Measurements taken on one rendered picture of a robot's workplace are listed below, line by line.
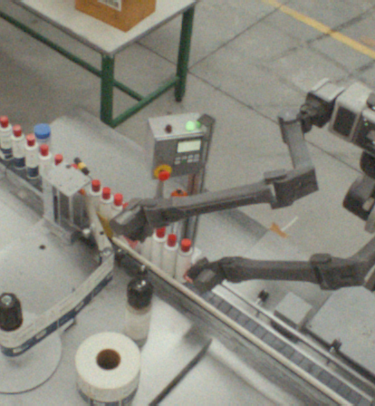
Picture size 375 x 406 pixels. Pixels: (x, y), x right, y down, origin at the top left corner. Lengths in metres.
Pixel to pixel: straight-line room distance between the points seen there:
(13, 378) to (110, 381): 0.35
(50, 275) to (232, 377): 0.73
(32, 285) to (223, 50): 2.96
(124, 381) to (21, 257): 0.70
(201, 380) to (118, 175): 0.98
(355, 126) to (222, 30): 3.01
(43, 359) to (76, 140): 1.11
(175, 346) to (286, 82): 2.86
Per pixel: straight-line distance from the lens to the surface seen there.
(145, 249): 2.69
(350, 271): 2.16
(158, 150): 2.36
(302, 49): 5.41
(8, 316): 2.30
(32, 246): 2.79
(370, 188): 2.67
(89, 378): 2.32
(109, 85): 4.02
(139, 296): 2.31
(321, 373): 2.59
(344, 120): 2.55
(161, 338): 2.56
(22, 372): 2.49
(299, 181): 2.15
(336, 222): 4.24
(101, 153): 3.19
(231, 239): 2.92
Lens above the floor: 3.05
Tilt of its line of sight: 47 degrees down
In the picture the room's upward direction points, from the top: 8 degrees clockwise
